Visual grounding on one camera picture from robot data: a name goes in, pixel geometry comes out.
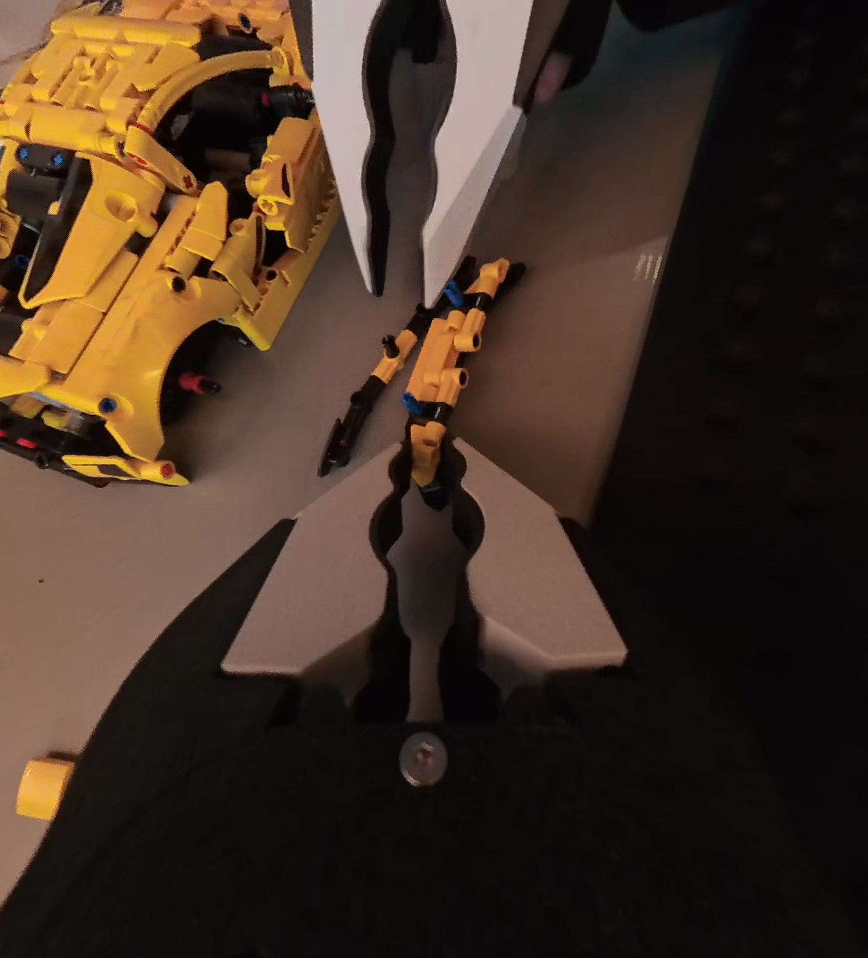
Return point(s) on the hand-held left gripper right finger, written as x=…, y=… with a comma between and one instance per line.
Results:
x=546, y=599

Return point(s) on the yellow toy brick car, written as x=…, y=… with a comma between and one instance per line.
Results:
x=104, y=262

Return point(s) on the person's right hand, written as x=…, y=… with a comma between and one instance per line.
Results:
x=553, y=78

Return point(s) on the slim black yellow brick strip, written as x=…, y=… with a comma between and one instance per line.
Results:
x=385, y=367

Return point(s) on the yellow round brick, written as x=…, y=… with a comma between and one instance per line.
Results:
x=44, y=786

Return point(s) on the yellow black brick side assembly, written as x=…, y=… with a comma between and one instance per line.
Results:
x=445, y=352

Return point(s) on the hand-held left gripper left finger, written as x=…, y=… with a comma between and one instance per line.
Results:
x=306, y=599

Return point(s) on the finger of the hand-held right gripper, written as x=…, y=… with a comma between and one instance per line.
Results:
x=336, y=112
x=482, y=75

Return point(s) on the grey desk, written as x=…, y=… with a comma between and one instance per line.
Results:
x=179, y=569

